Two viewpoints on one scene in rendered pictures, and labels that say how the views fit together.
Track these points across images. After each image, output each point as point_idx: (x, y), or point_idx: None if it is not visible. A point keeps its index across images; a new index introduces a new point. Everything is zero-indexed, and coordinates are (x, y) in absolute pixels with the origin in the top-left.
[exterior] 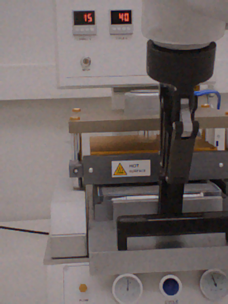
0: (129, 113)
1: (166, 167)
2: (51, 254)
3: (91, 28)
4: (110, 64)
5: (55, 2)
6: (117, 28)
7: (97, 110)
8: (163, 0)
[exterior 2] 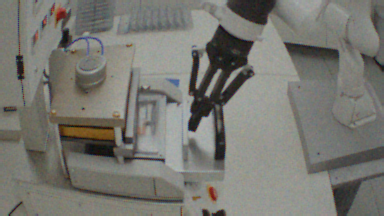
0: (97, 85)
1: (218, 98)
2: (182, 199)
3: (37, 42)
4: (40, 61)
5: (26, 37)
6: (43, 32)
7: (55, 101)
8: (263, 25)
